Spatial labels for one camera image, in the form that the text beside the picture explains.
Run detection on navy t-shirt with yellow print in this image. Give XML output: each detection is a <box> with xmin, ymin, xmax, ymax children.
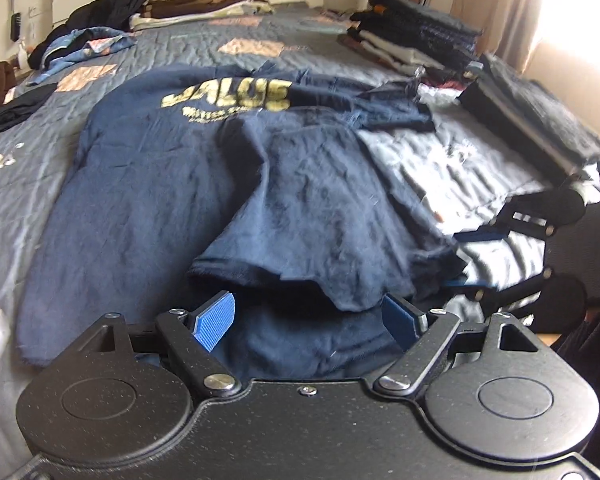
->
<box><xmin>17</xmin><ymin>65</ymin><xmax>468</xmax><ymax>381</ymax></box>

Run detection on black jacket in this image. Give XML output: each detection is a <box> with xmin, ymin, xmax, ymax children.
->
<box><xmin>30</xmin><ymin>0</ymin><xmax>193</xmax><ymax>68</ymax></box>

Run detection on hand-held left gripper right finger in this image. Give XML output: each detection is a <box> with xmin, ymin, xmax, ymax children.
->
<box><xmin>375</xmin><ymin>293</ymin><xmax>543</xmax><ymax>401</ymax></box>

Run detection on light blue printed garment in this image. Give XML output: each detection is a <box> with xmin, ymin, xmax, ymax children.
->
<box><xmin>27</xmin><ymin>25</ymin><xmax>136</xmax><ymax>86</ymax></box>

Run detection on stack of folded brown clothes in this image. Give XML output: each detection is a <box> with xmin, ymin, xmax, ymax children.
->
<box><xmin>130</xmin><ymin>0</ymin><xmax>276</xmax><ymax>31</ymax></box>

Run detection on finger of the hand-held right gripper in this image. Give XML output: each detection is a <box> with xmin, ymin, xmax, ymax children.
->
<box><xmin>442</xmin><ymin>268</ymin><xmax>554</xmax><ymax>302</ymax></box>
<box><xmin>452</xmin><ymin>194</ymin><xmax>562</xmax><ymax>244</ymax></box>

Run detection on folded black pants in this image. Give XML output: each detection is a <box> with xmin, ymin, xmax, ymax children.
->
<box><xmin>0</xmin><ymin>82</ymin><xmax>56</xmax><ymax>143</ymax></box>

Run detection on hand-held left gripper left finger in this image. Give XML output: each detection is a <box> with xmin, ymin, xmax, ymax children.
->
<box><xmin>87</xmin><ymin>291</ymin><xmax>242</xmax><ymax>400</ymax></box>

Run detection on stack of folded dark clothes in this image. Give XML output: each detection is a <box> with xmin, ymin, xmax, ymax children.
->
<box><xmin>337</xmin><ymin>0</ymin><xmax>486</xmax><ymax>86</ymax></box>

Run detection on dark striped folded cloth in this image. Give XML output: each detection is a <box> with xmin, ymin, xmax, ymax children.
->
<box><xmin>460</xmin><ymin>52</ymin><xmax>600</xmax><ymax>183</ymax></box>

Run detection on beige curtain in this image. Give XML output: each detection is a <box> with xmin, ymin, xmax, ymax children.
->
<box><xmin>450</xmin><ymin>0</ymin><xmax>546</xmax><ymax>76</ymax></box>

